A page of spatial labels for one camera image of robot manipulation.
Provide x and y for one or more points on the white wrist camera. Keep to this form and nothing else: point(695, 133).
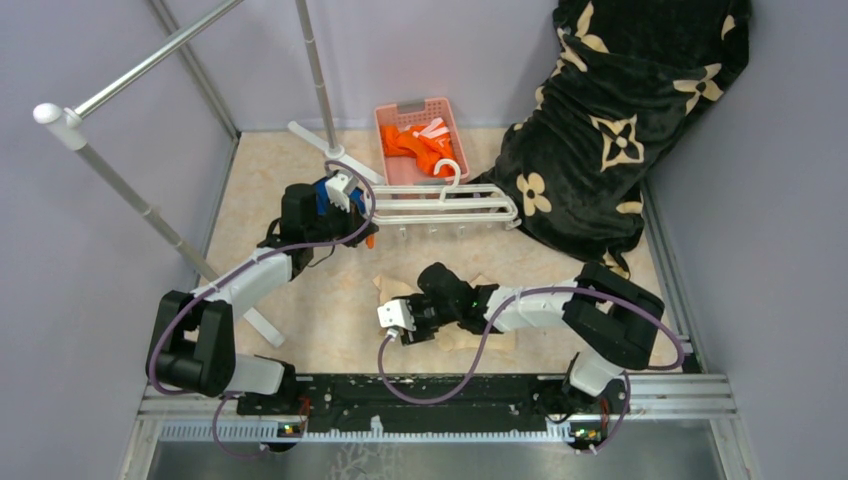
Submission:
point(339, 188)
point(396, 313)

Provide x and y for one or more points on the orange garment in basket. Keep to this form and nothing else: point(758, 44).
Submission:
point(425, 145)

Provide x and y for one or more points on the metal drying rack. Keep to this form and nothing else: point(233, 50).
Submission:
point(91, 271)

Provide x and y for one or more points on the pink plastic basket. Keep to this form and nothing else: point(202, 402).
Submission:
point(431, 112)

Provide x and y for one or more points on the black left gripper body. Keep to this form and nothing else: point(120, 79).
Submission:
point(336, 224)

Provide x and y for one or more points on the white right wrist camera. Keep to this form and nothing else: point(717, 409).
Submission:
point(396, 313)

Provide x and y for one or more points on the cream boxer underwear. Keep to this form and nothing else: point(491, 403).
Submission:
point(451, 337)

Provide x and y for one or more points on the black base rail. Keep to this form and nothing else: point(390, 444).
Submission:
point(432, 404)

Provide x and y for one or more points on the white plastic clip hanger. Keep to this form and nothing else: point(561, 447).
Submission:
point(441, 202)

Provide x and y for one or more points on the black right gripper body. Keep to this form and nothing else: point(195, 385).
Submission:
point(427, 317)

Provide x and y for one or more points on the black floral blanket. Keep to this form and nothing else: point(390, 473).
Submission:
point(631, 79)

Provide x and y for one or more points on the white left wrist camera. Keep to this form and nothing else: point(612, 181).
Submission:
point(339, 188)

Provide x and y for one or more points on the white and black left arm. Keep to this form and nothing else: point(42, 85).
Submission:
point(192, 349)

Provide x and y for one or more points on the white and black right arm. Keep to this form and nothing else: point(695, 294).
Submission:
point(617, 319)

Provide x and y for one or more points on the blue folded cloth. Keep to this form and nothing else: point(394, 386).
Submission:
point(358, 198)

